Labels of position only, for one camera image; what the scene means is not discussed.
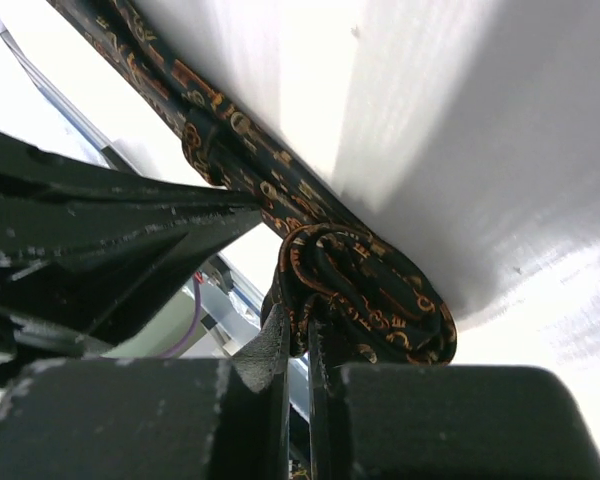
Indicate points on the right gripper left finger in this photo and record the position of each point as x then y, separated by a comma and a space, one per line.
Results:
196, 418

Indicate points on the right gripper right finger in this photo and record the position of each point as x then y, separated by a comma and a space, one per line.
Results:
399, 421

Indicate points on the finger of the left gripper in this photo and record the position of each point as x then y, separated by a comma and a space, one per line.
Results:
28, 172
103, 271

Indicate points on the dark key-patterned tie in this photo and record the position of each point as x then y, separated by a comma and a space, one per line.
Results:
331, 267

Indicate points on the aluminium mounting rail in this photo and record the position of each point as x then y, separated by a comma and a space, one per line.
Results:
229, 305

